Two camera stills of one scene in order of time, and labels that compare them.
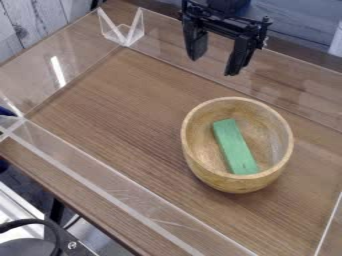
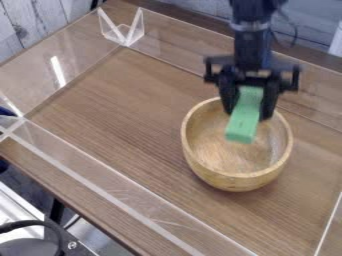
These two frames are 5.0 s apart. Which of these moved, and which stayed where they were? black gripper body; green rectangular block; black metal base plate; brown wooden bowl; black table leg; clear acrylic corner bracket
Moved: green rectangular block; black gripper body
Stayed: brown wooden bowl; black table leg; black metal base plate; clear acrylic corner bracket
